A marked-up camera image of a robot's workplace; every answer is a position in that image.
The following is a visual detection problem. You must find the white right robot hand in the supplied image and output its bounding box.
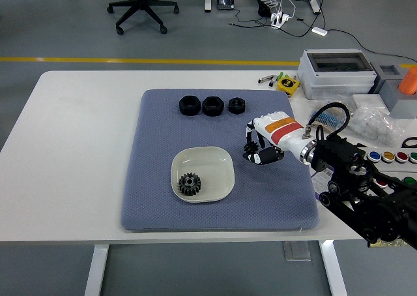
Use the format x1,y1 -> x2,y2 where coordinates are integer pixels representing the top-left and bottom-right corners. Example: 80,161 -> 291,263
241,111 -> 311,166

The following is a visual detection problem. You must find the small black gear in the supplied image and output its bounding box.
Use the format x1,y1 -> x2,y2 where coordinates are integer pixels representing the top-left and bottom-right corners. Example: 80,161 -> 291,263
243,140 -> 261,154

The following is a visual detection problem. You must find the large black gear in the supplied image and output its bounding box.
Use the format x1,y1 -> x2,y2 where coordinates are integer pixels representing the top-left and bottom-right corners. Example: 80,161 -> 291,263
177,172 -> 203,198

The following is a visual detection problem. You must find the small black hex nut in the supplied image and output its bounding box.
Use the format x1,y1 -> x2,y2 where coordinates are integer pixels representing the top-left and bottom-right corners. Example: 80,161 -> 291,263
227,97 -> 247,115

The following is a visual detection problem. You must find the large black hex nut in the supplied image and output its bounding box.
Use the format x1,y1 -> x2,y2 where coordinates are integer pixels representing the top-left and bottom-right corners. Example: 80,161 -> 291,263
179,95 -> 201,116
201,95 -> 224,117

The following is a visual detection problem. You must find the white flat box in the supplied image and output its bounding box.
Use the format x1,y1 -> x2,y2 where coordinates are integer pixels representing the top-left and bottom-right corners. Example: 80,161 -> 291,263
351,93 -> 390,116

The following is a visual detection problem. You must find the grey four-button control box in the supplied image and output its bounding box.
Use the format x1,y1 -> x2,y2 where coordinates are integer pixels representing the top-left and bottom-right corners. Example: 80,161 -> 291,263
358,147 -> 417,175

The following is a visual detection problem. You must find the grey three-button control box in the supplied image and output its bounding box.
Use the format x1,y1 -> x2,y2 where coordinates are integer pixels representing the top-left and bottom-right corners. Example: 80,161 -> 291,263
371,171 -> 417,196

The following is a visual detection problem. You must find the yellow tape measure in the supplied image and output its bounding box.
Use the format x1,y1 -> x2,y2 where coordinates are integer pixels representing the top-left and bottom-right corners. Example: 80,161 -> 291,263
276,76 -> 301,96

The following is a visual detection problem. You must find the bag of blue resistors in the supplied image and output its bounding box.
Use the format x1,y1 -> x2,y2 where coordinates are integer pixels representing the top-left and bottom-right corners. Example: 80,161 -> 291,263
308,95 -> 354,136

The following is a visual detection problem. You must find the purple-edged paper label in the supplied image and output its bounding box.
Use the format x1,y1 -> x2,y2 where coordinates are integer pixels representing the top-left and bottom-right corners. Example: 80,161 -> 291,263
311,167 -> 335,200

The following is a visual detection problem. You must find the white square plate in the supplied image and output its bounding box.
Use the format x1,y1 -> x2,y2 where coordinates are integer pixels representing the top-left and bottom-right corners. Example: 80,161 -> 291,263
171,146 -> 236,203

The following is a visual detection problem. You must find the bag of clear plastic parts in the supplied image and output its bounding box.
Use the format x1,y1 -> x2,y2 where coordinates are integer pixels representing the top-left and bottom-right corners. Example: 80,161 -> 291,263
345,102 -> 405,147

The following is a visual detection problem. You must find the white power strip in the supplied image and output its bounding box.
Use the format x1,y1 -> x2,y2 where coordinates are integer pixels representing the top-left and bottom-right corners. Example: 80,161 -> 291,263
270,12 -> 292,29

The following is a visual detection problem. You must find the grey block fixture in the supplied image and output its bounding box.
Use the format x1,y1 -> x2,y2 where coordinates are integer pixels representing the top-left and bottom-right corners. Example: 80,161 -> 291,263
369,63 -> 417,120

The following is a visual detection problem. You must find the grey floor socket plate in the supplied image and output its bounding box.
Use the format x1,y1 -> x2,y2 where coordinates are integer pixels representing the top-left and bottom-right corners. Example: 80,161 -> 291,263
282,241 -> 312,262

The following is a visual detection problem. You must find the black power adapter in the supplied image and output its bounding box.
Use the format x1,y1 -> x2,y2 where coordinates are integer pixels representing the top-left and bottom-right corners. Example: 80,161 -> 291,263
257,0 -> 273,18

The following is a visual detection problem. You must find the orange cylinder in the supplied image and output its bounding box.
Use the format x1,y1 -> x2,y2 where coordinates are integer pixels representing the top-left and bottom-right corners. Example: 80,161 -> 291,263
397,67 -> 417,96

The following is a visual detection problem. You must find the blue-grey textured mat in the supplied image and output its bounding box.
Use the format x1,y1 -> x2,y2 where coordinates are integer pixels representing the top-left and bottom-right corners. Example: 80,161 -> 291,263
120,89 -> 320,233

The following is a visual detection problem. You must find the white table leg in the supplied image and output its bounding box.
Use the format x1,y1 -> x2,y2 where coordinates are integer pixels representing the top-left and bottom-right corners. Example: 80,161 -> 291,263
83,244 -> 109,296
318,239 -> 349,296

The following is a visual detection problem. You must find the black office chair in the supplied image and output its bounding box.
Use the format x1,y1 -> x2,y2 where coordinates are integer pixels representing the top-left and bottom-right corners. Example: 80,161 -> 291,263
106,0 -> 180,36

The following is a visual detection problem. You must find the grey electrical enclosure box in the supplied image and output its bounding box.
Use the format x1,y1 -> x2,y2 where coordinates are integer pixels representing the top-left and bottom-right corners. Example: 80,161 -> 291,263
296,49 -> 378,100

